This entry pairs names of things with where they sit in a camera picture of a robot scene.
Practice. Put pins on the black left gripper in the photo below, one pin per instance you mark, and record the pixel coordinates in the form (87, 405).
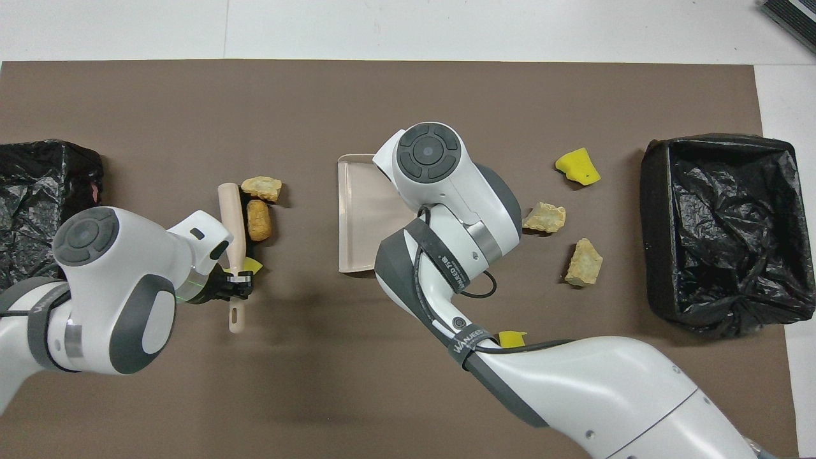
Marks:
(211, 287)

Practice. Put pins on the brown table mat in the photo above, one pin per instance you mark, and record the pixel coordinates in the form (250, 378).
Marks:
(408, 95)

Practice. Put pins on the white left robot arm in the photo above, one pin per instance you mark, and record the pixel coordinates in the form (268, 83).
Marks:
(115, 287)

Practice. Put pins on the beige hand brush black bristles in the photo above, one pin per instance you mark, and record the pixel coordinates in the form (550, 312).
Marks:
(233, 217)

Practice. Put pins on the brown bread-like foam chunk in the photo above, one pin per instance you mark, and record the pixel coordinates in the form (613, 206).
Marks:
(258, 220)

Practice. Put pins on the yellow sponge wedge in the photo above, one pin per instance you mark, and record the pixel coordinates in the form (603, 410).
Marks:
(253, 264)

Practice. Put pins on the black bag-lined bin pink spot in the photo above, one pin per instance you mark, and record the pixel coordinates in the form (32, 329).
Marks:
(38, 185)

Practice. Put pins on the cream and orange foam chunk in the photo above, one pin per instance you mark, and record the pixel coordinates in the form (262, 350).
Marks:
(261, 188)

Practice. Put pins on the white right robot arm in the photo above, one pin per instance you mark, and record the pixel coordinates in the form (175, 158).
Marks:
(574, 395)

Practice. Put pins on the yellow sponge piece black dot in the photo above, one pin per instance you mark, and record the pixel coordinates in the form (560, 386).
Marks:
(577, 167)

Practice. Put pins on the beige plastic dustpan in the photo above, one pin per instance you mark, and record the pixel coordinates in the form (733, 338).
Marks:
(360, 217)

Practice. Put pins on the dark ribbed box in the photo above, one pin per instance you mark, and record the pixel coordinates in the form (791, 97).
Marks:
(794, 16)

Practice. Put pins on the notched yellow sponge piece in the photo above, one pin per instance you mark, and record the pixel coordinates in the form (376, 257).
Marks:
(510, 340)

